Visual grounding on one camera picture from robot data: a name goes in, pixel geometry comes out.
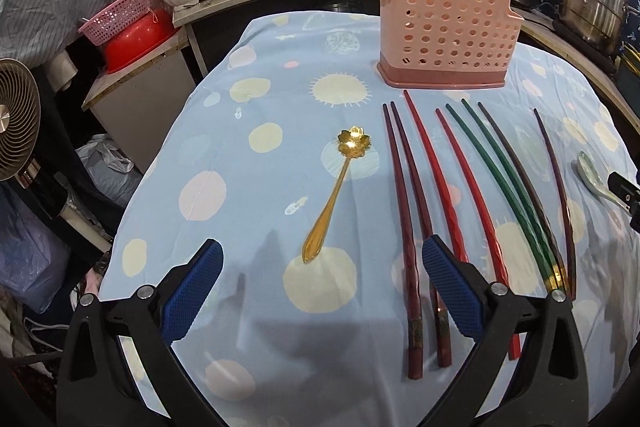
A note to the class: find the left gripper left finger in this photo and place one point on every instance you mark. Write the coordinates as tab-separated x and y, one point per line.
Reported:
95	383

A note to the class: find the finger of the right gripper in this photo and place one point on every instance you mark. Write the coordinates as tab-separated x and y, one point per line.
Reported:
624	190

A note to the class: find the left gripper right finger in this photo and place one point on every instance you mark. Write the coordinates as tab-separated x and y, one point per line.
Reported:
549	385

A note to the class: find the green white ceramic spoon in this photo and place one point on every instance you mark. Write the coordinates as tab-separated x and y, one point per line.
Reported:
588	172

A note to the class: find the dark purple chopstick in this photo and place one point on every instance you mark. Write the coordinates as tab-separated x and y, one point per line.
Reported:
571	265

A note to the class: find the brown chopstick gold band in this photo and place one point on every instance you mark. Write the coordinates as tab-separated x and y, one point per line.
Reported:
533	200

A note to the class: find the red chopstick right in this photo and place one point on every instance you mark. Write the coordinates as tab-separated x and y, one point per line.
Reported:
494	249

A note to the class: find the red chopstick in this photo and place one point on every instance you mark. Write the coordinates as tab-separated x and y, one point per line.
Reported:
494	249
457	241

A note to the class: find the green chopstick right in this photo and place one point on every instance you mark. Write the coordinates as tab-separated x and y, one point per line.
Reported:
549	266

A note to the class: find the red chopstick left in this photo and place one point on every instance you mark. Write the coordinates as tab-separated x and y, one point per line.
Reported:
457	241

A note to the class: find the pink perforated utensil holder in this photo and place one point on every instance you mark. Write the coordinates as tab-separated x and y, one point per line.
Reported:
447	44

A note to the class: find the round electric fan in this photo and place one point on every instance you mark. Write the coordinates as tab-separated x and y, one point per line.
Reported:
20	117

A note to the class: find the gold flower spoon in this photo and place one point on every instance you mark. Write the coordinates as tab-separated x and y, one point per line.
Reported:
352	143

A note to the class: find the blue dotted tablecloth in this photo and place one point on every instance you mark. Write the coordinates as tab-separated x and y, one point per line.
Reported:
251	161

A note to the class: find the red plastic basin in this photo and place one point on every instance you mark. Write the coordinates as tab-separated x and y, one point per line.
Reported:
138	39

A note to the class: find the pink plastic basket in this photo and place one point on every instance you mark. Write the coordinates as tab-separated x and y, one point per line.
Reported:
114	19

